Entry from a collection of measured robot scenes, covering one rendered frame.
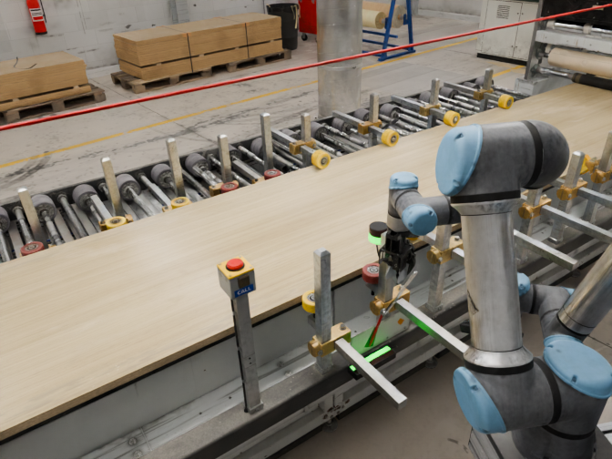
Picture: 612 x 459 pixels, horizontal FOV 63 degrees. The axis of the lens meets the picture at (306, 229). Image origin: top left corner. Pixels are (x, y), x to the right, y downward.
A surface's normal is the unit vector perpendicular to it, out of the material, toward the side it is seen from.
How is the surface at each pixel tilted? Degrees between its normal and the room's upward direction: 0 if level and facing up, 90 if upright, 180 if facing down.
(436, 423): 0
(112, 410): 90
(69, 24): 90
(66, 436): 90
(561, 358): 8
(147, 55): 90
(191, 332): 0
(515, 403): 61
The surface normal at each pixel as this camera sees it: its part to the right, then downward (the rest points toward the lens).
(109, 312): -0.04, -0.85
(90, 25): 0.65, 0.39
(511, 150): 0.11, -0.05
